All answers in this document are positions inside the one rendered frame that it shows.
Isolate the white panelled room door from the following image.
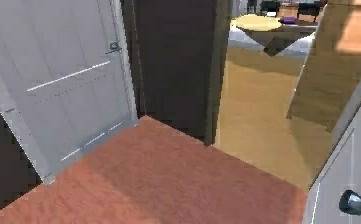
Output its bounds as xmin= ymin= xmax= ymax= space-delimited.
xmin=0 ymin=0 xmax=140 ymax=185

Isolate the yellow round cloth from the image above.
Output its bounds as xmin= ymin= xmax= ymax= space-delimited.
xmin=230 ymin=14 xmax=284 ymax=33

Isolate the grey table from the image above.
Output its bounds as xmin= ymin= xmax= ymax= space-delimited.
xmin=229 ymin=14 xmax=322 ymax=57

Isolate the black chair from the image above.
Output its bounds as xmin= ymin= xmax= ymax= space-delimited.
xmin=296 ymin=1 xmax=324 ymax=23
xmin=259 ymin=0 xmax=282 ymax=18

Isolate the purple flat object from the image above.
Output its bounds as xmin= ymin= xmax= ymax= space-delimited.
xmin=278 ymin=16 xmax=299 ymax=25

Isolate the black round door knob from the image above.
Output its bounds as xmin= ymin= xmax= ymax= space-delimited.
xmin=338 ymin=189 xmax=361 ymax=224

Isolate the grey lever door handle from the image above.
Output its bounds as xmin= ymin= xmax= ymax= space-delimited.
xmin=104 ymin=41 xmax=123 ymax=55

